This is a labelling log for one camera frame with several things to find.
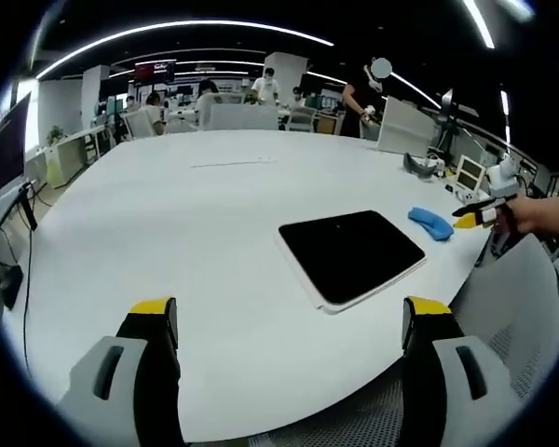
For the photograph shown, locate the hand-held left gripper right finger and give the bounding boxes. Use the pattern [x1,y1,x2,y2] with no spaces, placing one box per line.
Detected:
[402,295,519,447]

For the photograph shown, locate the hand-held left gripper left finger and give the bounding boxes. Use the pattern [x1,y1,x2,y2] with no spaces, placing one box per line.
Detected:
[55,296,186,447]

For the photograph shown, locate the blue cleaning cloth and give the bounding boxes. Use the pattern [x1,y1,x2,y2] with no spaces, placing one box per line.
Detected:
[407,206,455,242]

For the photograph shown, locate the black tablet with white frame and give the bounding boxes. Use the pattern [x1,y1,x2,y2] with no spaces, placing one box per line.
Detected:
[275,209,429,317]

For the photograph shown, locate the person's right hand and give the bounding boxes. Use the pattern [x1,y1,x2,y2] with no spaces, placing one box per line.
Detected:
[511,195,549,235]

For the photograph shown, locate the small white screen device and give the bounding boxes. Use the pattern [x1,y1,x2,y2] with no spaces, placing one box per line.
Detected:
[453,156,489,193]

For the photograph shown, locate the dark grey headset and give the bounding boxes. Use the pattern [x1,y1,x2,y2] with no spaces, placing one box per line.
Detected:
[402,152,438,183]

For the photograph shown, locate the white mesh office chair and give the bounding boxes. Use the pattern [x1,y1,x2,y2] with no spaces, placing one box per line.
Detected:
[446,232,559,406]

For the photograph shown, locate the white desk partition panel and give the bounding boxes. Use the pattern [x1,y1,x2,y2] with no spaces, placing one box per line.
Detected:
[375,96,437,158]

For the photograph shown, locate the green potted plant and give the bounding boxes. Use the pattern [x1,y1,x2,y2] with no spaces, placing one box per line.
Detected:
[45,124,68,146]

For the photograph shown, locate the large dark monitor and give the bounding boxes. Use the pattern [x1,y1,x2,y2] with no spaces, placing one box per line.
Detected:
[0,91,33,199]

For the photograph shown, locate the wide white desk partition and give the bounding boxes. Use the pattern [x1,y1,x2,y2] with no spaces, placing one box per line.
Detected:
[198,102,280,132]

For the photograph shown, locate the black cable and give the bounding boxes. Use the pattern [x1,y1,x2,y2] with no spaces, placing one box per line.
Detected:
[21,190,41,373]

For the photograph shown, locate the red wall screen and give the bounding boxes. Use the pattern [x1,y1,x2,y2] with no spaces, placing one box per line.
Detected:
[134,59,178,86]

